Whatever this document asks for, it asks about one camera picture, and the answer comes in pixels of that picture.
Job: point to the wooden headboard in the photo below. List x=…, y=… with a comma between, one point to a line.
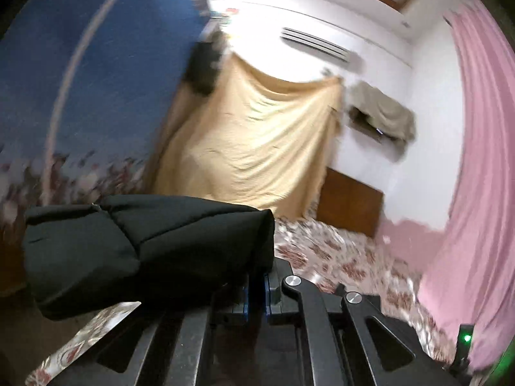
x=350, y=205

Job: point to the black bag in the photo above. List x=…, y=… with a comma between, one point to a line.
x=203, y=68

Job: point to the white air conditioner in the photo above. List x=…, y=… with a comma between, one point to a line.
x=314, y=44

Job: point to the beige hanging cloth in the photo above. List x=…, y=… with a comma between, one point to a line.
x=257, y=136

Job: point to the pink curtain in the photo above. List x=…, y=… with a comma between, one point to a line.
x=478, y=169

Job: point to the dark wall-mounted screen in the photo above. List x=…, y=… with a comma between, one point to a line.
x=368, y=126

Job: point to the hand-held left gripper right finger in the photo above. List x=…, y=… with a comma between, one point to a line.
x=267, y=294

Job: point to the grey cloth covered wall object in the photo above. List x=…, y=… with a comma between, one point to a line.
x=386, y=108

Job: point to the blue floral printed wall cloth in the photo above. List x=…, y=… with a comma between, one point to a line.
x=80, y=88

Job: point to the floral bedspread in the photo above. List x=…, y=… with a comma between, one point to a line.
x=342, y=257

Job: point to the black jacket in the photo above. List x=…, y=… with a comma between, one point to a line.
x=145, y=249

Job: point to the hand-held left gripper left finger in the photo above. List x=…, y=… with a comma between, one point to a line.
x=244, y=303

